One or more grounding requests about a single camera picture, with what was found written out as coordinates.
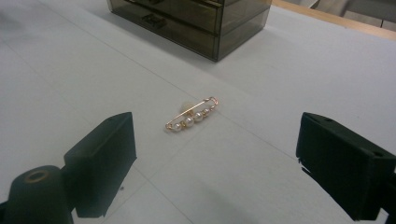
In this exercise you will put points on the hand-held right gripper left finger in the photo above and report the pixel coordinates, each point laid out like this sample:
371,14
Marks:
99,161

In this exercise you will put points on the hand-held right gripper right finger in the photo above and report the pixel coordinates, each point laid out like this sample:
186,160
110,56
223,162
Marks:
342,165

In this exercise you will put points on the gold pearl brooch pin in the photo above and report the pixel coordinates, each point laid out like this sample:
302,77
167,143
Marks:
189,120

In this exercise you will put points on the smoky acrylic drawer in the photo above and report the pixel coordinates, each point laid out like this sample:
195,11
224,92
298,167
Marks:
186,37

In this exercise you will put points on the smoky acrylic drawer box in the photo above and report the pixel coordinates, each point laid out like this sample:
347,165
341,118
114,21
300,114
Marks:
243,28

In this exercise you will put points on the white table cover board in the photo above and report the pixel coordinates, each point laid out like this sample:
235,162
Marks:
93,77

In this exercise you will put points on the wooden table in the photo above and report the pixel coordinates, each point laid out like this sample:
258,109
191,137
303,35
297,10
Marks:
342,21

